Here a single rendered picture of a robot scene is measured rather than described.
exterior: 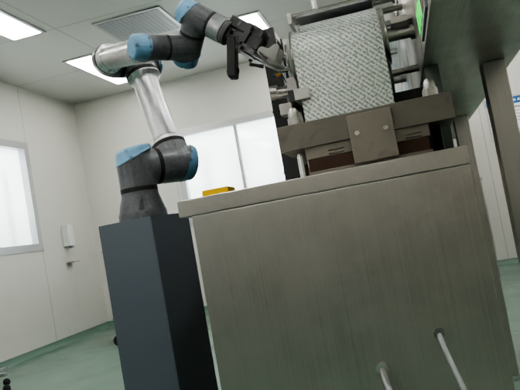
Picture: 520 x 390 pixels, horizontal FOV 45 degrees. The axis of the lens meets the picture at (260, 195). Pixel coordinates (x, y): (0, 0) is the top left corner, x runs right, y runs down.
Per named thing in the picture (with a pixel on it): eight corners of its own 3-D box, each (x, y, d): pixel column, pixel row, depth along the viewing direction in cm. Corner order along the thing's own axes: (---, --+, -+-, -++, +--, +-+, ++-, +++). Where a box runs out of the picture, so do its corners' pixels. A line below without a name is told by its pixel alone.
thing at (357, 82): (308, 136, 168) (295, 69, 169) (397, 118, 163) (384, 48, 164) (308, 136, 168) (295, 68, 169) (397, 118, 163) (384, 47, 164)
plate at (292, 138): (292, 158, 165) (289, 135, 165) (450, 125, 156) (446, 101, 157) (281, 152, 149) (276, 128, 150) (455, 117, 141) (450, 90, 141)
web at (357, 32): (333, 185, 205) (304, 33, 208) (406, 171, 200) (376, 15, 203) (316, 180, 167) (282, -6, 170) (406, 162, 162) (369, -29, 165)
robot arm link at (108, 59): (77, 45, 215) (135, 23, 175) (108, 45, 221) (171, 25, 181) (80, 79, 217) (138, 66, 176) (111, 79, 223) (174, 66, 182)
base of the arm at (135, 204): (109, 224, 194) (104, 193, 195) (139, 221, 208) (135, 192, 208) (148, 216, 188) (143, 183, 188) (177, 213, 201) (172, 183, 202)
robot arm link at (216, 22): (202, 33, 178) (210, 40, 186) (215, 40, 177) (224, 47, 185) (214, 9, 178) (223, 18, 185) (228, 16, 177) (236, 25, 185)
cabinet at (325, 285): (349, 349, 388) (323, 210, 393) (457, 334, 374) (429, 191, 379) (252, 593, 143) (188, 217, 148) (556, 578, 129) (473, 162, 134)
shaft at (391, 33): (389, 46, 172) (386, 31, 172) (415, 40, 170) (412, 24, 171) (388, 42, 168) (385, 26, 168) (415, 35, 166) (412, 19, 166)
